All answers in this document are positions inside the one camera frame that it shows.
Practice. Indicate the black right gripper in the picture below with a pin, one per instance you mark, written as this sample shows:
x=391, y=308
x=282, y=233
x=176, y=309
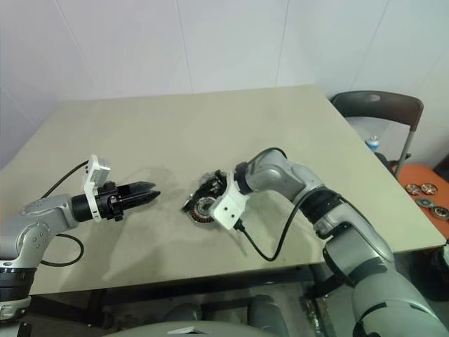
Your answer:
x=218, y=184

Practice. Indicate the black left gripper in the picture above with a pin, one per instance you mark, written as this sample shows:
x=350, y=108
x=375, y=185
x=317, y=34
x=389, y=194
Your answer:
x=108, y=201

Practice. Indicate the silver motor housing copper windings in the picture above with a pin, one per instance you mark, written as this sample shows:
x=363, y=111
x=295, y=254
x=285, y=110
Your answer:
x=207, y=225

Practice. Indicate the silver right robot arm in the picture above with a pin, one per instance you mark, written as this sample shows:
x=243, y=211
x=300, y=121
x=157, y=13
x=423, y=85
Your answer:
x=280, y=175

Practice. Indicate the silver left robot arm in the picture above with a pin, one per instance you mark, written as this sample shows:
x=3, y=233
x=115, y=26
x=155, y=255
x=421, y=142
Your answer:
x=38, y=217

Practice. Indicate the spare spoked rotor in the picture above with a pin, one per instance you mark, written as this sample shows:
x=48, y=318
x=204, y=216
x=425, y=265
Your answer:
x=414, y=189
x=428, y=188

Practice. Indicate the spare grey motor lid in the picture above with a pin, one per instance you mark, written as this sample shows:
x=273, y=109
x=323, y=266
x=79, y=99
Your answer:
x=424, y=203

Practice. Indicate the spare motor housing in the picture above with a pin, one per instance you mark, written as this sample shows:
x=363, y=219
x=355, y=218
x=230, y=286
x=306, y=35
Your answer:
x=441, y=212

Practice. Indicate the dark grey rounded shape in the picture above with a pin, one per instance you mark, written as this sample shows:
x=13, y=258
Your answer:
x=264, y=307

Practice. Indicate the grey robot torso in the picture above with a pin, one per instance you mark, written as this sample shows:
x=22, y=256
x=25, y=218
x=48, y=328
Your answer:
x=158, y=330

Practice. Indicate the bottle with blue cap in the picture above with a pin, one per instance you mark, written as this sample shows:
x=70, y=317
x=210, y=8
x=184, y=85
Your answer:
x=373, y=143

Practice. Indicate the black folding chair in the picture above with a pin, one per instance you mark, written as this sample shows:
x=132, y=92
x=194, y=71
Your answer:
x=379, y=105

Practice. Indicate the orange tray with parts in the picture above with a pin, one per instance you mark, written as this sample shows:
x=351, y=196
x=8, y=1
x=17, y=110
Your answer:
x=417, y=172

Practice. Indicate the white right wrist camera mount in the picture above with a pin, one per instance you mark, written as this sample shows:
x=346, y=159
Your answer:
x=228, y=209

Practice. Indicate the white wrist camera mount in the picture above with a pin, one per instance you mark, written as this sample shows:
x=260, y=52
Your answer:
x=92, y=175
x=228, y=209

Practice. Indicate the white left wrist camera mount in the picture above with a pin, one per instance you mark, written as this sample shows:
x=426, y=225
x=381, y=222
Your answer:
x=92, y=175

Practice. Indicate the black table frame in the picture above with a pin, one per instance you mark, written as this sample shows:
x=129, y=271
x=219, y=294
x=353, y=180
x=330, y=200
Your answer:
x=228, y=281

